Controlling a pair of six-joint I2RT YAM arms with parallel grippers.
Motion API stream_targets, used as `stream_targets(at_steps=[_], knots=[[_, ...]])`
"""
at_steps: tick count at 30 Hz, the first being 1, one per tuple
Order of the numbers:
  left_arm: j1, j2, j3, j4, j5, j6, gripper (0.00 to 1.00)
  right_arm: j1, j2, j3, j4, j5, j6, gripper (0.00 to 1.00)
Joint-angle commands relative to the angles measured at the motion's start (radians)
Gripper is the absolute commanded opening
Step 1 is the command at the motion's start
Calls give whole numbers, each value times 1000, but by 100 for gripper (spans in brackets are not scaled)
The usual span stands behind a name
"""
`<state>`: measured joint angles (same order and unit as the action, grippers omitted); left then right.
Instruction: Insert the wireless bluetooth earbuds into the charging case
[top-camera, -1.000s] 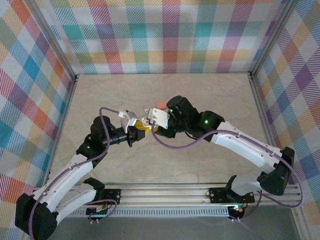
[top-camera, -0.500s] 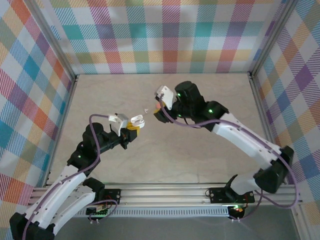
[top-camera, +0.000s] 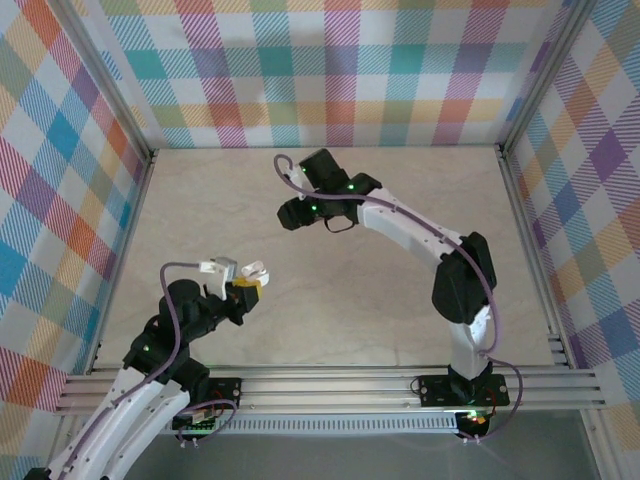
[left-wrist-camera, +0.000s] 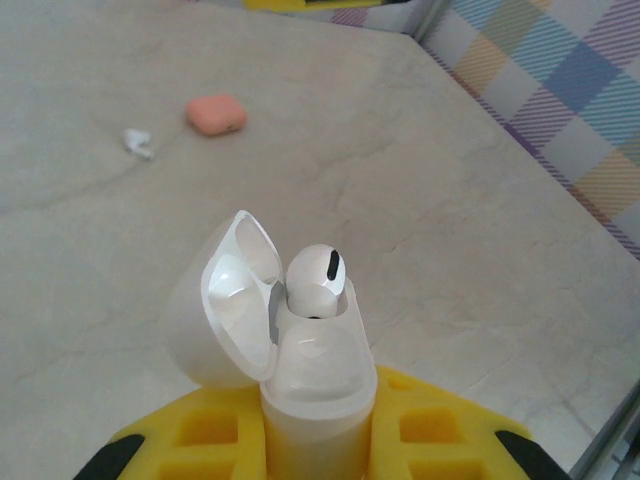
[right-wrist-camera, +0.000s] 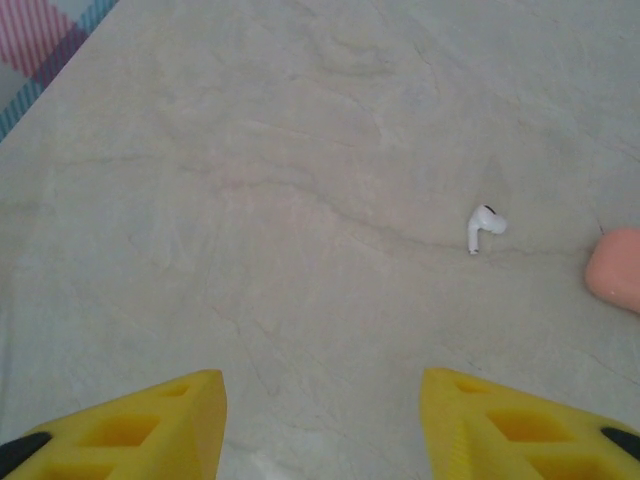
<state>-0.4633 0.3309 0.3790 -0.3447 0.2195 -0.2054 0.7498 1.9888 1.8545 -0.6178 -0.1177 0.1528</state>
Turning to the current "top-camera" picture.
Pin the circuit board with yellow part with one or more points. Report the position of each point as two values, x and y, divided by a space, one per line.
475 419

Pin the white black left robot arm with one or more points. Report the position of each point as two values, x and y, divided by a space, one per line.
145 415

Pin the white earbud charging case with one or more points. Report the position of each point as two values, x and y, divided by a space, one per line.
262 277

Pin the aluminium frame post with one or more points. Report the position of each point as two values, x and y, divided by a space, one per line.
106 75
545 75

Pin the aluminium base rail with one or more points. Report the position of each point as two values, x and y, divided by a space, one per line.
325 387

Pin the aluminium side rail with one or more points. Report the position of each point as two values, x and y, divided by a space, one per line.
522 225

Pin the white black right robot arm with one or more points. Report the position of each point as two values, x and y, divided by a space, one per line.
410 230

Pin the circuit board with green lights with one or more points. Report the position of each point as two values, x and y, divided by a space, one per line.
192 426

